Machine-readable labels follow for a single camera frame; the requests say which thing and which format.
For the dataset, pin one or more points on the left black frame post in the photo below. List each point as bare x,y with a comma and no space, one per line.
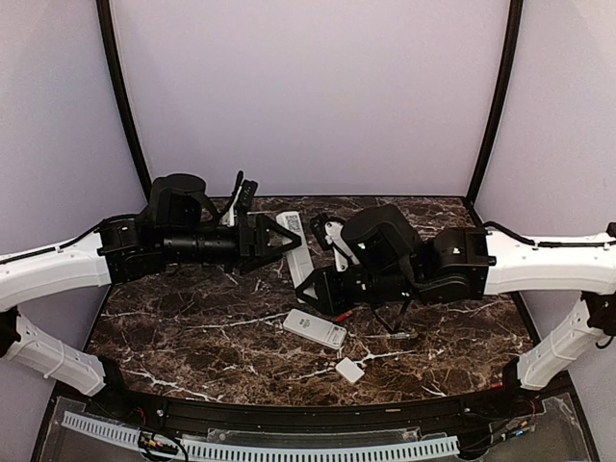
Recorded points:
128,123

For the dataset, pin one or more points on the white slotted cable duct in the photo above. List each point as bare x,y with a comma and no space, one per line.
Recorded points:
235,445

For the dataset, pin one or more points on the black front table rail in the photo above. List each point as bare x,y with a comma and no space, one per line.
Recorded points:
464,414

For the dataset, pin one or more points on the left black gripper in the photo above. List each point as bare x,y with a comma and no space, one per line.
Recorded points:
248,258

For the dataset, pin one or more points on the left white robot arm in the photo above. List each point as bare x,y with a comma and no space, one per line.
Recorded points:
179,225

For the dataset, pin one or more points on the black frame post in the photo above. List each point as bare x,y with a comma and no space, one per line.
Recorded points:
508,52
128,123

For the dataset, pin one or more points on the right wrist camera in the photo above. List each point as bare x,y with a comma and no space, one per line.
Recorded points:
328,233

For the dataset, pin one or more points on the red yellow battery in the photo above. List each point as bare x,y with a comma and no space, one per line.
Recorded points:
344,316

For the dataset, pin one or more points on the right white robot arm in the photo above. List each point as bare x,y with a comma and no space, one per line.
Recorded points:
390,262

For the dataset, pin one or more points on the white battery cover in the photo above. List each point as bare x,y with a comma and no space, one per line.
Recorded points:
349,370

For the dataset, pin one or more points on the clear pen screwdriver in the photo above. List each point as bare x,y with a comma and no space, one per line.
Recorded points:
397,336

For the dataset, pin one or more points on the white remote green buttons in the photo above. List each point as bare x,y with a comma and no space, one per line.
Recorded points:
315,329

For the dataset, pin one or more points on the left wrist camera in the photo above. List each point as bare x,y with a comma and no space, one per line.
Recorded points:
240,201

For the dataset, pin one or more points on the right black frame post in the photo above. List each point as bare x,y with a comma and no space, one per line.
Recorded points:
508,52

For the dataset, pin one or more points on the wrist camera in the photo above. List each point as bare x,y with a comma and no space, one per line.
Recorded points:
240,201
328,233

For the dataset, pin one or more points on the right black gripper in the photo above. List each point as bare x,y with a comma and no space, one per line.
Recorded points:
329,298

